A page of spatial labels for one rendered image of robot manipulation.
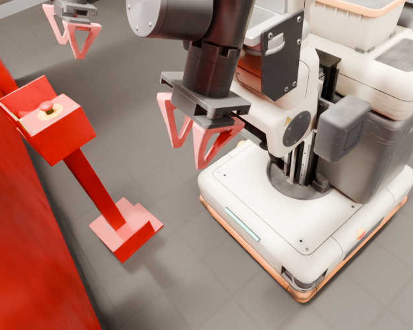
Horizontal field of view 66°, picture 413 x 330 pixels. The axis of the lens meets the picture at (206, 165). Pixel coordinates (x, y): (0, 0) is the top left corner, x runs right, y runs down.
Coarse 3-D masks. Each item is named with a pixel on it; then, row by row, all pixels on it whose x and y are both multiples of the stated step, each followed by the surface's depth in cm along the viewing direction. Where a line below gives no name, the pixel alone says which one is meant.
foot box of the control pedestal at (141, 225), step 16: (128, 208) 146; (144, 208) 158; (96, 224) 143; (128, 224) 140; (144, 224) 140; (160, 224) 151; (112, 240) 136; (128, 240) 137; (144, 240) 146; (128, 256) 142
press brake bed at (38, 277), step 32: (0, 96) 211; (0, 128) 152; (0, 160) 118; (32, 160) 186; (0, 192) 97; (32, 192) 137; (0, 224) 82; (32, 224) 110; (0, 256) 72; (32, 256) 91; (64, 256) 126; (0, 288) 63; (32, 288) 78; (64, 288) 102; (0, 320) 57; (32, 320) 68; (64, 320) 86; (96, 320) 115
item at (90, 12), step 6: (54, 0) 60; (60, 0) 60; (66, 0) 60; (72, 0) 60; (78, 0) 60; (84, 0) 61; (66, 6) 58; (72, 6) 58; (78, 6) 59; (84, 6) 60; (90, 6) 62; (72, 12) 59; (90, 12) 61; (96, 12) 62
